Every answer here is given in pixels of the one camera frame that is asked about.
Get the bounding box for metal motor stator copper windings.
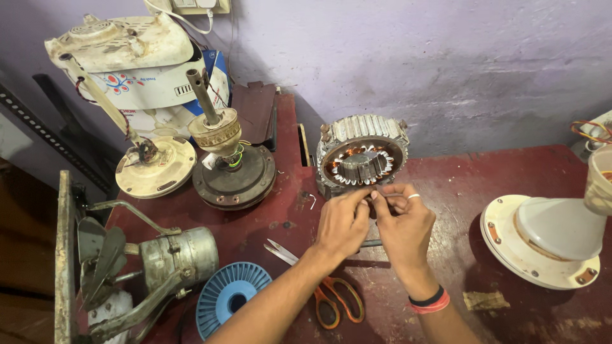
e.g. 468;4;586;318
316;114;411;201

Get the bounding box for white power cable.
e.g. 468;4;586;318
143;0;214;35

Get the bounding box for beige cardboard scrap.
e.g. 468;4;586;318
462;290;511;312

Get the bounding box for grey metal exhaust fan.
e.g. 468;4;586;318
54;170;220;344

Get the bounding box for person's right hand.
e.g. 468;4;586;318
370;183;437;290

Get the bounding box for person's left hand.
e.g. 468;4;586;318
313;188;376;262

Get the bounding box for black slotted metal rail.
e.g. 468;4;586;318
0;72;113;194

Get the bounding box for white plastic fan housing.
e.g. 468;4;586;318
44;12;195;73

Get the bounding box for coloured wire bundle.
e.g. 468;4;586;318
569;120;612;145

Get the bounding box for orange handled scissors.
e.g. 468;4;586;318
263;238;365;330

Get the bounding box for blue plastic ribbed spool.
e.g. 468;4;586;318
195;261;273;341

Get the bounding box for cream ceiling fan motor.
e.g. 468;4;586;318
59;53;198;200

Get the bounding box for red wristband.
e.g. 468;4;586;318
410;290;451;315

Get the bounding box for dark brown fan blades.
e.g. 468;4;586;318
230;81;279;147

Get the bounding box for white ceiling fan motor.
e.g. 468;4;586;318
480;145;612;291

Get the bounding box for brown ceiling fan motor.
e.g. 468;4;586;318
186;68;277;211

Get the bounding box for black wristband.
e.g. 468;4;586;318
408;285;445;307

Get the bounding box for wall switch board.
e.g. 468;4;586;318
143;0;232;15

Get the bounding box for white and blue cardboard box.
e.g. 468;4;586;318
76;42;233;140

